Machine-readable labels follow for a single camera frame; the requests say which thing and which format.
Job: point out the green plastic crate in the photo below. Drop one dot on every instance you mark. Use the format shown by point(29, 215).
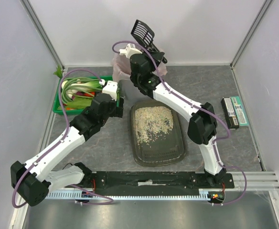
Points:
point(58, 107)

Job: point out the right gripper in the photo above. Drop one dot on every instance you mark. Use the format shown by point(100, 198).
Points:
point(157, 55)

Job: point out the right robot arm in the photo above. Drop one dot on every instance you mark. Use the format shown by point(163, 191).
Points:
point(202, 122)

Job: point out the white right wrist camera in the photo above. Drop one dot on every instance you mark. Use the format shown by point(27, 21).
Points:
point(129, 51)

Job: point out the green leafy vegetable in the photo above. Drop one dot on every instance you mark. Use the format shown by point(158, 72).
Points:
point(58, 72)

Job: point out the black cardboard box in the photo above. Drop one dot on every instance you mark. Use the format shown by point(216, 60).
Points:
point(229, 112)

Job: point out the pile of pellet cat litter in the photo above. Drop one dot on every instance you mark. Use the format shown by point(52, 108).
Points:
point(152, 123)

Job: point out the white slotted cable duct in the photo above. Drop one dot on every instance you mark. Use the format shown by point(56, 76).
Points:
point(78, 195)

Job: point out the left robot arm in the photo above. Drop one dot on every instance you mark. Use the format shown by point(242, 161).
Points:
point(35, 178)

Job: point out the grey trash bin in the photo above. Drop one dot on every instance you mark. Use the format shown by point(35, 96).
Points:
point(127, 90)

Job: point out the black slotted litter scoop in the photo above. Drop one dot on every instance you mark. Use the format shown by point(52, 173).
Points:
point(143, 34)

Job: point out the teal cardboard box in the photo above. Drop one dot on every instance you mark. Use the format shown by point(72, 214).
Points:
point(239, 111)

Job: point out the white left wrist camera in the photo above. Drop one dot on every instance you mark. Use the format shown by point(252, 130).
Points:
point(110, 87)

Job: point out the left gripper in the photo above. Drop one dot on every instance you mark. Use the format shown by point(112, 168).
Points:
point(118, 108)

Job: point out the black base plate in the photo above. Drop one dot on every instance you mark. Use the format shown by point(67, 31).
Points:
point(107, 180)

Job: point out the pink plastic bin liner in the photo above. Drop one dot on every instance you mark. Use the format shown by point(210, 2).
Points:
point(120, 69)

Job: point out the bundle of green onions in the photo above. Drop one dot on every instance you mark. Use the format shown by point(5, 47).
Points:
point(78, 93)

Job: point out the dark translucent litter box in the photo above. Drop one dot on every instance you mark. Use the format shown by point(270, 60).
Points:
point(165, 150)

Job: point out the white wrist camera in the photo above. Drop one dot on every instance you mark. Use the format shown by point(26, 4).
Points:
point(129, 51)
point(110, 87)

